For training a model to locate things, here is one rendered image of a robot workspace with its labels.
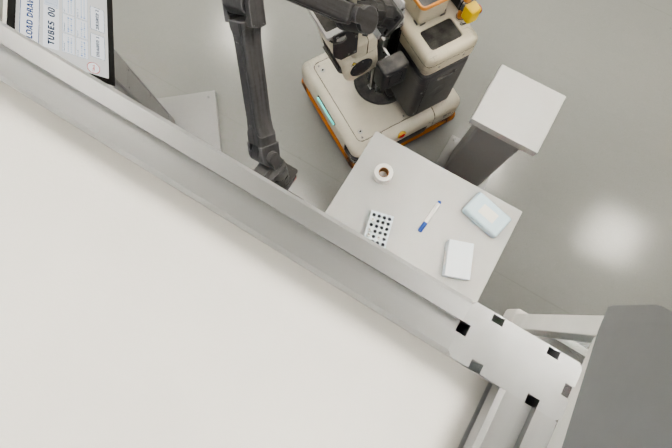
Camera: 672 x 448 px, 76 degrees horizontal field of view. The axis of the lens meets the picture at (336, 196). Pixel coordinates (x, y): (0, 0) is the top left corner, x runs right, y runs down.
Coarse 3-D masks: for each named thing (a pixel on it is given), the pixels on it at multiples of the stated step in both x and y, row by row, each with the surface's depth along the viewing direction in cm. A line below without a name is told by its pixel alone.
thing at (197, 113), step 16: (128, 80) 188; (128, 96) 187; (144, 96) 204; (176, 96) 249; (192, 96) 249; (208, 96) 248; (160, 112) 223; (176, 112) 245; (192, 112) 246; (208, 112) 246; (192, 128) 243; (208, 128) 244
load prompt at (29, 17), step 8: (24, 0) 132; (32, 0) 134; (24, 8) 132; (32, 8) 133; (24, 16) 131; (32, 16) 133; (24, 24) 130; (32, 24) 132; (24, 32) 129; (32, 32) 131
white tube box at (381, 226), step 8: (376, 216) 152; (384, 216) 153; (392, 216) 152; (368, 224) 151; (376, 224) 151; (384, 224) 151; (368, 232) 151; (376, 232) 151; (384, 232) 151; (376, 240) 150; (384, 240) 153
